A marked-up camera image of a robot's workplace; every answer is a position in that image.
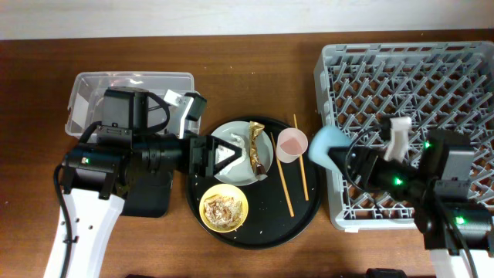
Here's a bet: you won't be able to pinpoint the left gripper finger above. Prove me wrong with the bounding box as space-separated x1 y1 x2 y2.
215 137 246 154
215 152 246 177

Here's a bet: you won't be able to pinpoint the grey plate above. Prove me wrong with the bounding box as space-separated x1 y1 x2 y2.
211 121 274 186

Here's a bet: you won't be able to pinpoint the gold foil wrapper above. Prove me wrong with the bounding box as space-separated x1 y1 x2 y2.
249 121 267 181

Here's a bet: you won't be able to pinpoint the blue cup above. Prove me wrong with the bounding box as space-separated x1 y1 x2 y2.
308 125 351 174

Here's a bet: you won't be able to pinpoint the pink cup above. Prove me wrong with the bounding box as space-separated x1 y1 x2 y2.
276 127 309 163

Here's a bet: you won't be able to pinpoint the yellow bowl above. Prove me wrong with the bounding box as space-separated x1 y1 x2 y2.
198 184 249 233

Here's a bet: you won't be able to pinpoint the food scraps with rice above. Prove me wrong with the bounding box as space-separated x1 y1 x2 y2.
204 195 243 229

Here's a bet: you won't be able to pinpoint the white napkin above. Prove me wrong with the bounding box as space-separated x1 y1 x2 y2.
226 133 241 159

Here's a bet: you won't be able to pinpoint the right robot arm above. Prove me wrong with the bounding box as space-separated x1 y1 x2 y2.
327 129 493 277

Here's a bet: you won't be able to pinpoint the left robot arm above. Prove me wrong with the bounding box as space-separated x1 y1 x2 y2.
45 86 242 277

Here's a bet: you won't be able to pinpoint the grey dishwasher rack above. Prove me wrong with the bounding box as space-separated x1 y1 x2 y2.
313 41 493 209

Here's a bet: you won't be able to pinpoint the round black serving tray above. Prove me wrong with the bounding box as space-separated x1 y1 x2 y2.
185 116 323 250

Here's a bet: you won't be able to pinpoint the black rectangular tray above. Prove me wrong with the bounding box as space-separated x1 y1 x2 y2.
121 171 173 218

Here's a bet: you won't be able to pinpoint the clear plastic bin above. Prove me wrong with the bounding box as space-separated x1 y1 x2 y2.
65 71 195 138

